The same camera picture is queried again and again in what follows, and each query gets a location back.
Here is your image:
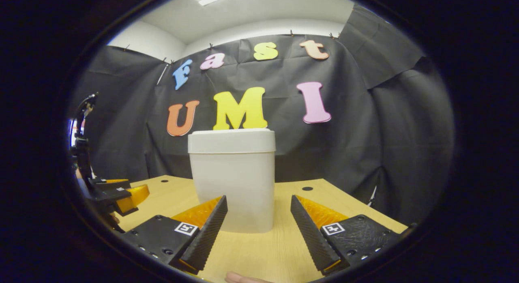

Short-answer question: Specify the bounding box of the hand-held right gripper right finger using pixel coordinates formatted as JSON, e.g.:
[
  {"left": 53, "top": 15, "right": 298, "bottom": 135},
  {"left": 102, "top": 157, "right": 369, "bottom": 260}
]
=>
[{"left": 290, "top": 195, "right": 406, "bottom": 276}]

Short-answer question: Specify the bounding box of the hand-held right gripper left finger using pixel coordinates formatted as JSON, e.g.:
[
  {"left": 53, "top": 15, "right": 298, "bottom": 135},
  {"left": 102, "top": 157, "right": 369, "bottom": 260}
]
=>
[{"left": 121, "top": 195, "right": 228, "bottom": 275}]

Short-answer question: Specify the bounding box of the white desktop garbage bin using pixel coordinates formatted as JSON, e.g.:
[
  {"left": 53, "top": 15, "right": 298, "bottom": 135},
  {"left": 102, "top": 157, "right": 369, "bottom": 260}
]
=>
[{"left": 187, "top": 128, "right": 277, "bottom": 234}]

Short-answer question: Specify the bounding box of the wooden desktop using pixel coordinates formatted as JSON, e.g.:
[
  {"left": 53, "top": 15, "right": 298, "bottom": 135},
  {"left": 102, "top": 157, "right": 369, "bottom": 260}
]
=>
[{"left": 116, "top": 175, "right": 408, "bottom": 283}]

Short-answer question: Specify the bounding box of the black backdrop cloth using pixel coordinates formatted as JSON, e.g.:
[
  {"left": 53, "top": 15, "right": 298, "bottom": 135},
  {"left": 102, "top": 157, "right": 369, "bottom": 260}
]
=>
[{"left": 67, "top": 3, "right": 455, "bottom": 227}]

